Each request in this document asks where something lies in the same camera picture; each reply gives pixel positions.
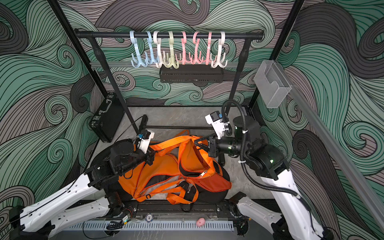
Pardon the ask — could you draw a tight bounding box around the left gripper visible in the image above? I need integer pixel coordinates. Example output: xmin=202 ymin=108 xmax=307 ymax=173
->
xmin=117 ymin=141 xmax=160 ymax=176

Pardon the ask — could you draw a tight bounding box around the orange sling bag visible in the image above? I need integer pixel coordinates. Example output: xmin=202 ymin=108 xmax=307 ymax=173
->
xmin=151 ymin=130 xmax=223 ymax=179

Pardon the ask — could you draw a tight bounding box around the red-orange drawstring bag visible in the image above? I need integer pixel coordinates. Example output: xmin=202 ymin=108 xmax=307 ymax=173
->
xmin=179 ymin=157 xmax=232 ymax=193

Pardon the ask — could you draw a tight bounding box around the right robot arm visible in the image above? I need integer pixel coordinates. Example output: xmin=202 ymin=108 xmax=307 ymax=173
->
xmin=202 ymin=100 xmax=335 ymax=240

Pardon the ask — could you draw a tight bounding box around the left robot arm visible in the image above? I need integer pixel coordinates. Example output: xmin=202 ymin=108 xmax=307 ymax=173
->
xmin=9 ymin=139 xmax=155 ymax=240

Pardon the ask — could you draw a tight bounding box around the pink hook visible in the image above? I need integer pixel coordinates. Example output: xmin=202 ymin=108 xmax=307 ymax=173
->
xmin=205 ymin=32 xmax=212 ymax=66
xmin=180 ymin=31 xmax=187 ymax=65
xmin=190 ymin=32 xmax=204 ymax=65

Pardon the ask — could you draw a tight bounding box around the pale green hook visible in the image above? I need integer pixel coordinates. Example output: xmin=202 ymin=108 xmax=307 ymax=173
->
xmin=163 ymin=31 xmax=179 ymax=69

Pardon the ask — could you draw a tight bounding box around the light blue hook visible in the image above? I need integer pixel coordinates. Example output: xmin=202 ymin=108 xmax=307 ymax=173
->
xmin=145 ymin=31 xmax=159 ymax=65
xmin=129 ymin=30 xmax=148 ymax=69

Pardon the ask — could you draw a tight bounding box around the white hook rightmost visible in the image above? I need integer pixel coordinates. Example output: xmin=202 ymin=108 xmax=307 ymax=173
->
xmin=211 ymin=32 xmax=228 ymax=68

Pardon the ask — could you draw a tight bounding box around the white hook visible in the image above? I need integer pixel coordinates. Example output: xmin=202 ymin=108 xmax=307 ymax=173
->
xmin=211 ymin=32 xmax=228 ymax=68
xmin=153 ymin=31 xmax=164 ymax=69

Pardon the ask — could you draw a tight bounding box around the light blue hook leftmost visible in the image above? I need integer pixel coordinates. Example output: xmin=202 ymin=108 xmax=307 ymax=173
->
xmin=129 ymin=30 xmax=148 ymax=69

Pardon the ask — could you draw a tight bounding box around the large orange backpack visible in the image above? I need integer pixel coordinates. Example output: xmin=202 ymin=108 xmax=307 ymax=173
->
xmin=119 ymin=154 xmax=200 ymax=205

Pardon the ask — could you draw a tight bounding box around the black round mat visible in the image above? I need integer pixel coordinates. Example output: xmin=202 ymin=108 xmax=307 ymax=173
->
xmin=89 ymin=146 xmax=228 ymax=204

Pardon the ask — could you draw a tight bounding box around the pink small object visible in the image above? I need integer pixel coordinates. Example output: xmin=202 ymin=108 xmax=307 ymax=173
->
xmin=196 ymin=218 xmax=206 ymax=228

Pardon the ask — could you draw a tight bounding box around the black clothes rack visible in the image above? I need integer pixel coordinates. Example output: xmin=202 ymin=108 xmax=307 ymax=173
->
xmin=75 ymin=29 xmax=264 ymax=134

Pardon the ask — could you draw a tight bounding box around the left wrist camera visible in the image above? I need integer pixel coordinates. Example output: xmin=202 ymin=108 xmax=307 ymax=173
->
xmin=138 ymin=130 xmax=155 ymax=154

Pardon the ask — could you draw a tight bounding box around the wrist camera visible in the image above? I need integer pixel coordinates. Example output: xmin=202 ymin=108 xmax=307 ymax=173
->
xmin=205 ymin=111 xmax=229 ymax=140
xmin=138 ymin=130 xmax=155 ymax=154

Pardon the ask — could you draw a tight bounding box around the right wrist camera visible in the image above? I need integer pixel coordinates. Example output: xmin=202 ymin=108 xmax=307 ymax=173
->
xmin=205 ymin=111 xmax=229 ymax=140

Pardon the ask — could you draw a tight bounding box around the black case on wall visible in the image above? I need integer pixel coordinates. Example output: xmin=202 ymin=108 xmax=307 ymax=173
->
xmin=89 ymin=93 xmax=124 ymax=143

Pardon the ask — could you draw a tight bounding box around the black wall shelf tray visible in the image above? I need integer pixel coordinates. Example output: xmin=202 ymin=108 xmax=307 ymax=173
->
xmin=159 ymin=65 xmax=224 ymax=83

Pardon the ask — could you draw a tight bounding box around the white slotted cable duct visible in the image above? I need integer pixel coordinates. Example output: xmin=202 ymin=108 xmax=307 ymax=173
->
xmin=66 ymin=220 xmax=235 ymax=232

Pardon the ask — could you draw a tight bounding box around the white mesh wall basket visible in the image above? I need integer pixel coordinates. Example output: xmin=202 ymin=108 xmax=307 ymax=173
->
xmin=254 ymin=61 xmax=292 ymax=109

